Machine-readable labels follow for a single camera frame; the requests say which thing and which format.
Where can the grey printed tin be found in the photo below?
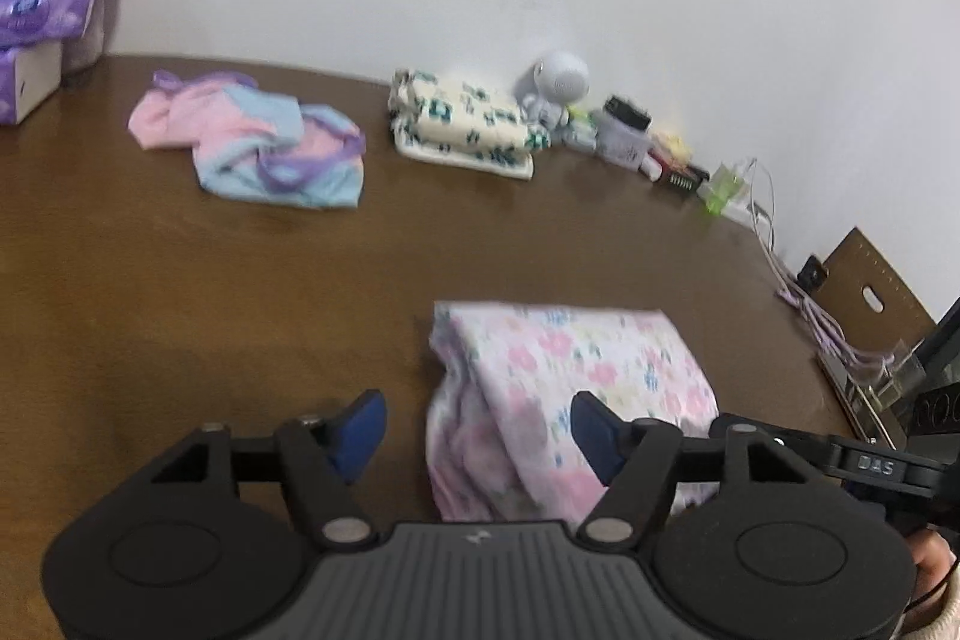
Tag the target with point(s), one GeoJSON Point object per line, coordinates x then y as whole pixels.
{"type": "Point", "coordinates": [622, 145]}

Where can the green spray bottle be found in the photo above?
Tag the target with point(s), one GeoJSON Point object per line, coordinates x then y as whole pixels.
{"type": "Point", "coordinates": [721, 190]}

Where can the folded white floral garment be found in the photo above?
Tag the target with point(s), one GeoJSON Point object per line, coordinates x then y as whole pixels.
{"type": "Point", "coordinates": [465, 162]}

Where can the pink floral dress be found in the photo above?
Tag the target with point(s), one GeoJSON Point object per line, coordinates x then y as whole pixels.
{"type": "Point", "coordinates": [585, 370]}

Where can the pink blue purple garment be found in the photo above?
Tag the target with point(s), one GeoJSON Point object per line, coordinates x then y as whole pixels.
{"type": "Point", "coordinates": [247, 138]}

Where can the black labelled box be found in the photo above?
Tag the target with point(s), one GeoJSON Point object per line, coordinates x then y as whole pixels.
{"type": "Point", "coordinates": [682, 175]}

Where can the white red tube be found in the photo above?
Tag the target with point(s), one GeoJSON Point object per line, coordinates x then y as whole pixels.
{"type": "Point", "coordinates": [651, 168]}

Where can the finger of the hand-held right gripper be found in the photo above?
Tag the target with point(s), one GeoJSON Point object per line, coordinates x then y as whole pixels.
{"type": "Point", "coordinates": [795, 441]}

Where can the person's right hand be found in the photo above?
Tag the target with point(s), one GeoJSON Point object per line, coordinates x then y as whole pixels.
{"type": "Point", "coordinates": [936, 557]}

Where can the white small packet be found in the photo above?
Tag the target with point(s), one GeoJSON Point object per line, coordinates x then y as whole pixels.
{"type": "Point", "coordinates": [581, 140]}

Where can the clear acrylic stand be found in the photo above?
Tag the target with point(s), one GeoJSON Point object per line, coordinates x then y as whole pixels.
{"type": "Point", "coordinates": [877, 396]}

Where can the green small packet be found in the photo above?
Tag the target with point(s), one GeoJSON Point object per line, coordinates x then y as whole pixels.
{"type": "Point", "coordinates": [583, 121]}

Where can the white robot speaker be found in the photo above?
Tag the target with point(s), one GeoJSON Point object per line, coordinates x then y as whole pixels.
{"type": "Point", "coordinates": [559, 78]}

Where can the black charger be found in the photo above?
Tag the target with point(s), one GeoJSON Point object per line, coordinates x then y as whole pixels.
{"type": "Point", "coordinates": [626, 111]}

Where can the folded cream floral garment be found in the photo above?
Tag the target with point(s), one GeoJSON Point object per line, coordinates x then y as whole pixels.
{"type": "Point", "coordinates": [465, 111]}

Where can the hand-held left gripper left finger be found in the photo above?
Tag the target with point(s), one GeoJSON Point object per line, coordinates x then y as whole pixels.
{"type": "Point", "coordinates": [361, 434]}

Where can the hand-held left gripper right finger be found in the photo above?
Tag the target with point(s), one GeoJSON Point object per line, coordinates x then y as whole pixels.
{"type": "Point", "coordinates": [596, 437]}

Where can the person's right forearm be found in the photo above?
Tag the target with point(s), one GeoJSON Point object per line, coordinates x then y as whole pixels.
{"type": "Point", "coordinates": [946, 614]}

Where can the wooden chair back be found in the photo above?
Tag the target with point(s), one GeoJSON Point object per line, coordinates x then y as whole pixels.
{"type": "Point", "coordinates": [855, 265]}

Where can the white power strip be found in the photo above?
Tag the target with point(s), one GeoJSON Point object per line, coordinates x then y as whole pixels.
{"type": "Point", "coordinates": [746, 212]}

